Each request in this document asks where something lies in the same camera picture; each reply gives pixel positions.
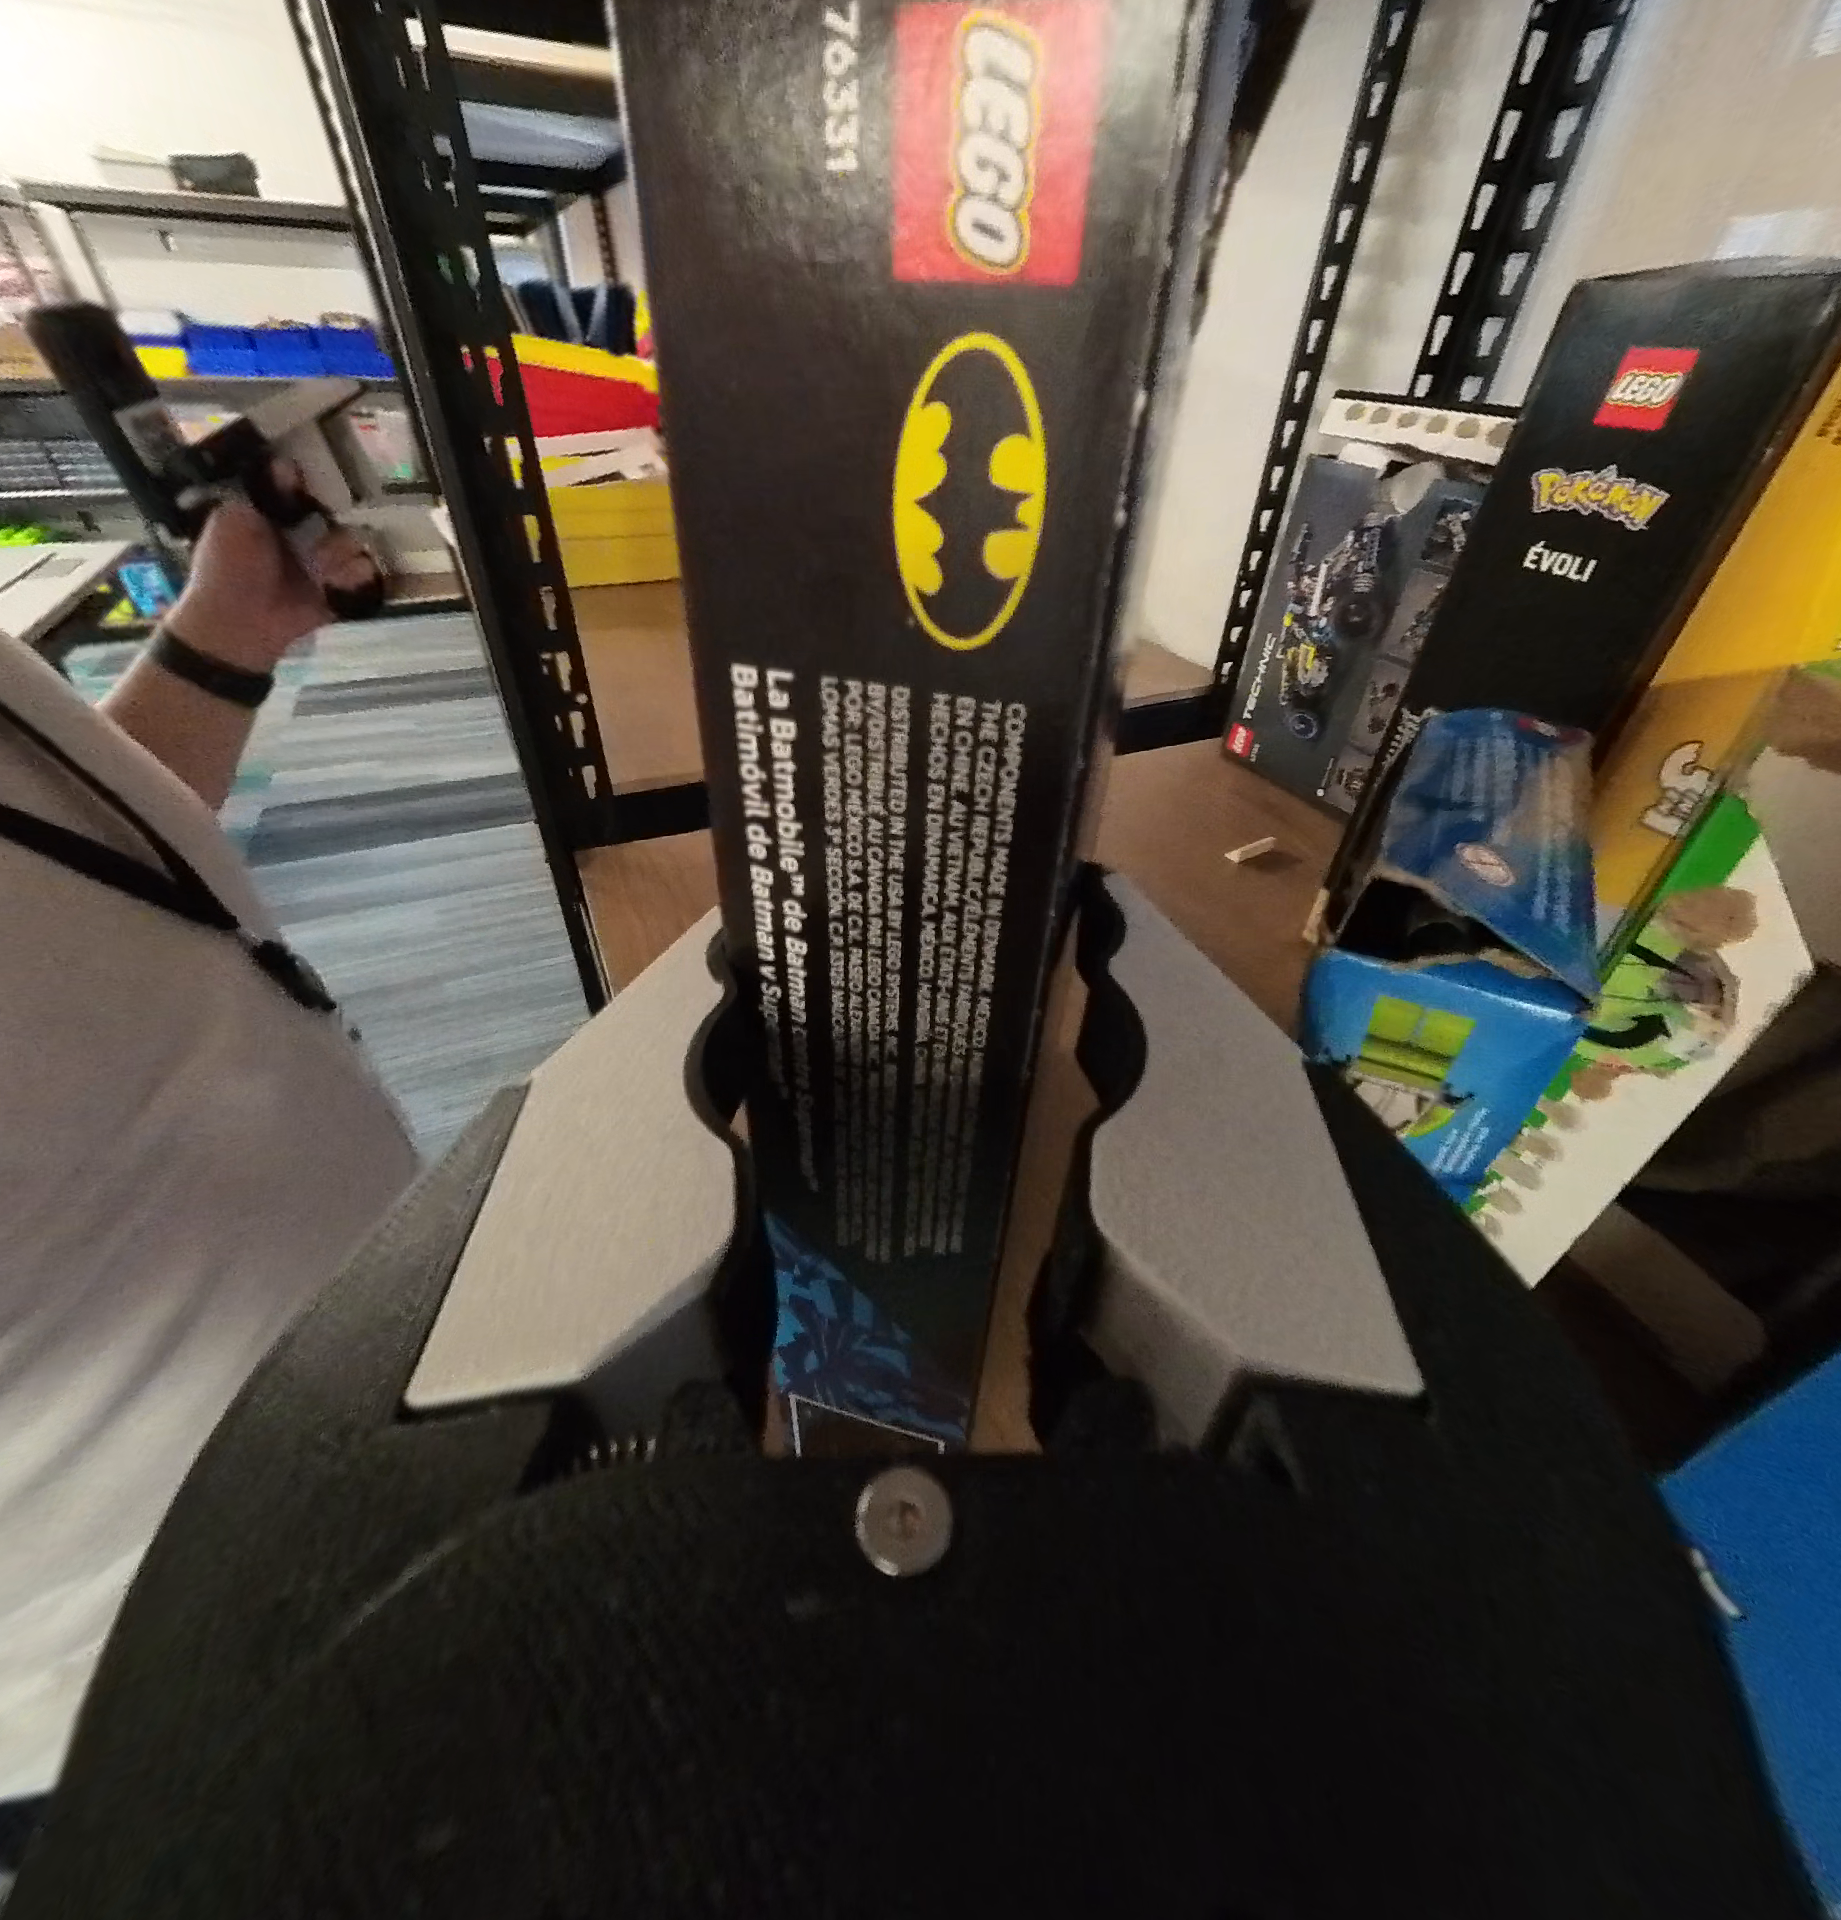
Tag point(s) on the large blue toy box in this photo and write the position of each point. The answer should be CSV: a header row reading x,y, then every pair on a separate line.
x,y
1792,1621

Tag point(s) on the storage rack with bins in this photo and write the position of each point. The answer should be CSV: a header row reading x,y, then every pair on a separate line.
x,y
140,391

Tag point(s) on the black metal rack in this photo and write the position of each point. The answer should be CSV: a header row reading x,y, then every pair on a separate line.
x,y
456,359

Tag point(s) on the black racing car toy box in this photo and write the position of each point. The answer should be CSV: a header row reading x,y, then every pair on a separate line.
x,y
1370,599

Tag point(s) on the black wristband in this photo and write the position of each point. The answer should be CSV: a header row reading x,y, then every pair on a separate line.
x,y
207,668

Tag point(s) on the red yellow storage bins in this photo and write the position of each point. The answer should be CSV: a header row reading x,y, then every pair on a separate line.
x,y
590,451

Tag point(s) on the dark blue toy box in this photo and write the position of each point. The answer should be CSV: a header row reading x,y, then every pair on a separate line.
x,y
1594,573

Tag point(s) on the small pale plastic piece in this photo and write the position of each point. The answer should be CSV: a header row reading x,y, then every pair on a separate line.
x,y
1254,852

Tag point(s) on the black toy box yellow emblem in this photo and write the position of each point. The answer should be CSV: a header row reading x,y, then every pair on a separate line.
x,y
890,751

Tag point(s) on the white shirt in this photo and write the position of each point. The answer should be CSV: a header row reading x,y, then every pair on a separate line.
x,y
140,1200

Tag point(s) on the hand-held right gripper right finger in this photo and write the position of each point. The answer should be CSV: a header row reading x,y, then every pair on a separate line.
x,y
1252,1216

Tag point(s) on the green white toy box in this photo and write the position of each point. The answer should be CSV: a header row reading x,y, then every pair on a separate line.
x,y
1656,1020

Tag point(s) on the small blue toy box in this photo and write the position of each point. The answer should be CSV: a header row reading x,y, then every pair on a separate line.
x,y
1443,961

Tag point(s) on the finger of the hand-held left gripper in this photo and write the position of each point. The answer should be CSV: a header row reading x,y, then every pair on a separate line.
x,y
295,424

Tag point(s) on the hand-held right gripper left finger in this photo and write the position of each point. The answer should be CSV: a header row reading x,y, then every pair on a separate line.
x,y
577,1233

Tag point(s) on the person's left hand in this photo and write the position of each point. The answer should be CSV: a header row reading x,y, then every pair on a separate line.
x,y
259,599

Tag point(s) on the brown wooden shelf board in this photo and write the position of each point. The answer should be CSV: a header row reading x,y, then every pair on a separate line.
x,y
636,690

